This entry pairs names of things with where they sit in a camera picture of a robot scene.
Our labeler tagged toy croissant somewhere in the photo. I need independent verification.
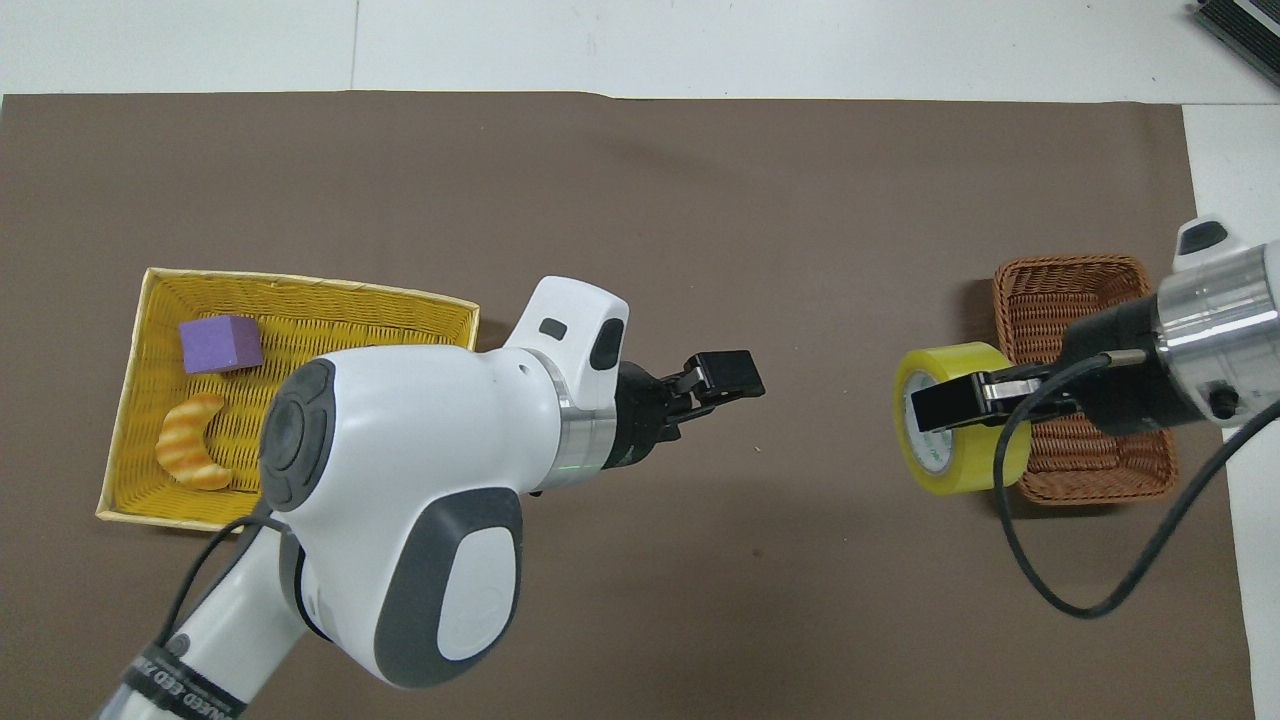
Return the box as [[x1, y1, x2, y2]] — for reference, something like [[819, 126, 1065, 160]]
[[155, 393, 235, 492]]

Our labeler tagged yellow wicker basket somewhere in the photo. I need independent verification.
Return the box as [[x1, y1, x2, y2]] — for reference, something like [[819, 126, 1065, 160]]
[[96, 266, 481, 532]]

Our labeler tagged black cable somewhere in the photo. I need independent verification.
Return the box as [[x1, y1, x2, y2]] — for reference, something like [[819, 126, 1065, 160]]
[[160, 512, 293, 656], [993, 350, 1280, 619]]

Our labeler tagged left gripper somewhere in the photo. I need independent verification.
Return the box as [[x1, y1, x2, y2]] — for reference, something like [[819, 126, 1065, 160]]
[[610, 360, 685, 472]]

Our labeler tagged brown wicker basket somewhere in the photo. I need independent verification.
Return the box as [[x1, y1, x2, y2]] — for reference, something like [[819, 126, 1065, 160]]
[[993, 255, 1181, 505]]

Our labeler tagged purple foam block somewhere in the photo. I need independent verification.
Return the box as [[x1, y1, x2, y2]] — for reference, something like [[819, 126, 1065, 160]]
[[179, 314, 265, 375]]

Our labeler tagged yellow tape roll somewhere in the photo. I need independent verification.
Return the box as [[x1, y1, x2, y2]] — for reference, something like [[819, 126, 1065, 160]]
[[893, 342, 1033, 497]]

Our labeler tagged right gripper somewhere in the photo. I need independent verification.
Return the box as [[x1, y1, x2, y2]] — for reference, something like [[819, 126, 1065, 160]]
[[1060, 296, 1242, 438]]

